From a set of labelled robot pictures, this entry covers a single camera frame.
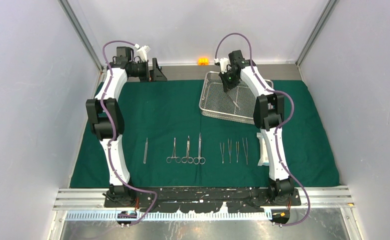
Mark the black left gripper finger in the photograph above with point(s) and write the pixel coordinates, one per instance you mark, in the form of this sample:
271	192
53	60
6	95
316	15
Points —
157	75
155	66

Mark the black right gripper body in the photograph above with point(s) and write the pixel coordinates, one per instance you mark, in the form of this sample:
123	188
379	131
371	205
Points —
229	81

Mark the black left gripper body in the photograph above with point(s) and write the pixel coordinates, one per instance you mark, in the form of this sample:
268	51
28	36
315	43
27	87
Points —
141	70

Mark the steel scalpel handle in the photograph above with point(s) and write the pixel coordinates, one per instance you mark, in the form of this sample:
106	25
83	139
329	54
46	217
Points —
234	98

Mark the metal mesh instrument tray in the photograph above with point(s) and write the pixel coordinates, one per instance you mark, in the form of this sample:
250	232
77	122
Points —
215	103

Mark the steel surgical forceps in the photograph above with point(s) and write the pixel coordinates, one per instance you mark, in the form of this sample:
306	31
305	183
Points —
222	150

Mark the long steel probe rod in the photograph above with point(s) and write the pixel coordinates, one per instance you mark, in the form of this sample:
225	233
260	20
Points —
145	151

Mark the steel needle holder clamp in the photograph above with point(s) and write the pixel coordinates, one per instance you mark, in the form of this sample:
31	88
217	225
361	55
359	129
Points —
237	149

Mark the steel ring-handled hemostat clamp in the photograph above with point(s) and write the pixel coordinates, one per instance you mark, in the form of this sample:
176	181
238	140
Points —
173	157

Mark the white sterile packet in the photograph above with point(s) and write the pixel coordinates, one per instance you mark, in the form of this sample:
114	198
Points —
263	160

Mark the small steel scissors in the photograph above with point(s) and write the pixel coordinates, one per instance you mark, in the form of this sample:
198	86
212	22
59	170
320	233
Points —
187	158

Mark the steel ring-handled scissors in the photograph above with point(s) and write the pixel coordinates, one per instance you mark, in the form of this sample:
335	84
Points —
199	159

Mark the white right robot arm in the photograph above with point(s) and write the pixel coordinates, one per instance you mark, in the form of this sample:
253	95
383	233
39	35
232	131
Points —
268	116

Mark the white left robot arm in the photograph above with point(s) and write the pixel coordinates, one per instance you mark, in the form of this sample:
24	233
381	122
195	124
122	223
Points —
105	117

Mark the yellow toy block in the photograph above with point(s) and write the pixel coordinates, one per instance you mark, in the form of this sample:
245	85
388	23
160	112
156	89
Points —
203	61

